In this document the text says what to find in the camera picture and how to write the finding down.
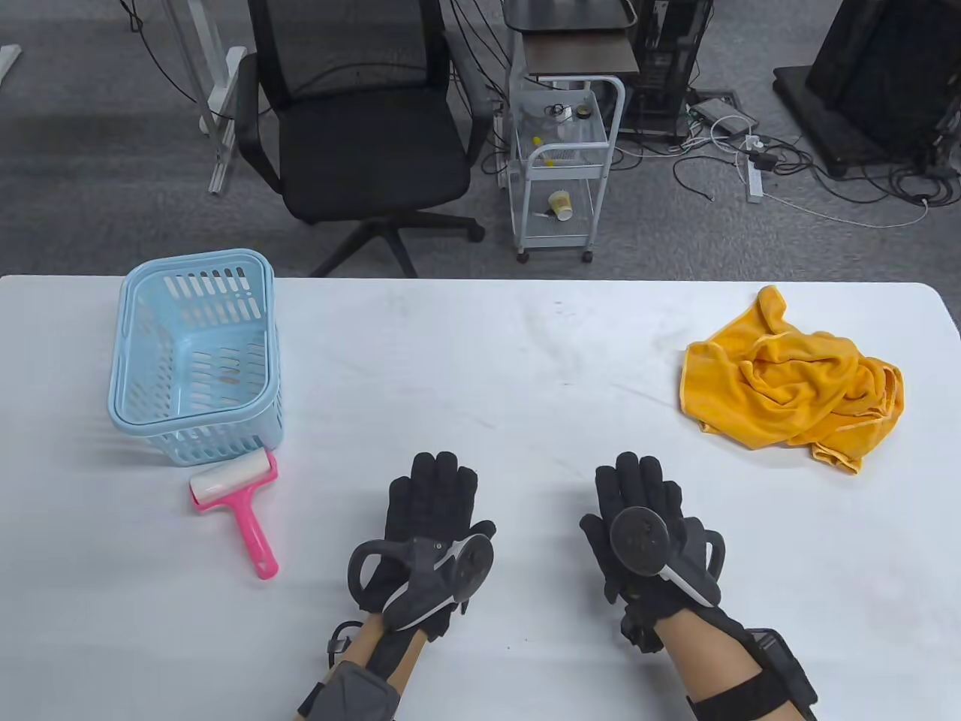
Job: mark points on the person's right hand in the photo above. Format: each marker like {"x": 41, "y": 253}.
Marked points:
{"x": 638, "y": 484}

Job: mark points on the person's left hand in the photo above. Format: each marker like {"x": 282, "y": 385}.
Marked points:
{"x": 432, "y": 496}

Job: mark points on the pink lint roller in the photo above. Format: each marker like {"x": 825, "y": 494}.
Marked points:
{"x": 251, "y": 526}

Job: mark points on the person's right forearm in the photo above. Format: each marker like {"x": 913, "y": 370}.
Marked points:
{"x": 691, "y": 661}

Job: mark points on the grey right hand controller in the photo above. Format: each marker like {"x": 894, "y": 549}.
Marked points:
{"x": 638, "y": 537}

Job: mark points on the grey hand controller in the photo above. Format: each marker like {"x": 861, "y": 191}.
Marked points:
{"x": 638, "y": 537}
{"x": 428, "y": 582}

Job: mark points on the grey left hand controller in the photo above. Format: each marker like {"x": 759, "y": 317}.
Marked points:
{"x": 428, "y": 582}

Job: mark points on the light blue plastic basket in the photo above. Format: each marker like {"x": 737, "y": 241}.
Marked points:
{"x": 188, "y": 353}

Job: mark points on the yellow paper cup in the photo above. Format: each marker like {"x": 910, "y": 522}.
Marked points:
{"x": 561, "y": 205}

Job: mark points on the white power strip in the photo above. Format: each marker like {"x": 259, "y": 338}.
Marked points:
{"x": 754, "y": 184}

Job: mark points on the black plug adapter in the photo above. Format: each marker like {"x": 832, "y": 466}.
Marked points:
{"x": 764, "y": 161}

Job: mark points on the black mesh office chair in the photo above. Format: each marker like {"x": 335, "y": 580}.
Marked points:
{"x": 375, "y": 150}

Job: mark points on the black computer tower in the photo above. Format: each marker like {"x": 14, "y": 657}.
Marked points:
{"x": 668, "y": 67}

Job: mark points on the brown shelf board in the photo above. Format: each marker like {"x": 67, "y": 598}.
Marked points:
{"x": 578, "y": 54}

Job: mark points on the large black display stand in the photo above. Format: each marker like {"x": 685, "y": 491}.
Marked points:
{"x": 878, "y": 75}

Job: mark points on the black tray shelf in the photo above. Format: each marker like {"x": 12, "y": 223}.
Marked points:
{"x": 563, "y": 13}

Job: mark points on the white desk foot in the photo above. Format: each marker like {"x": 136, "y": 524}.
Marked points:
{"x": 7, "y": 64}

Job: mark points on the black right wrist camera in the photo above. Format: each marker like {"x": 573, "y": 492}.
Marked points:
{"x": 781, "y": 661}

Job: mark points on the white desk leg frame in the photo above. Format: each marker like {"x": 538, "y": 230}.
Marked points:
{"x": 225, "y": 113}

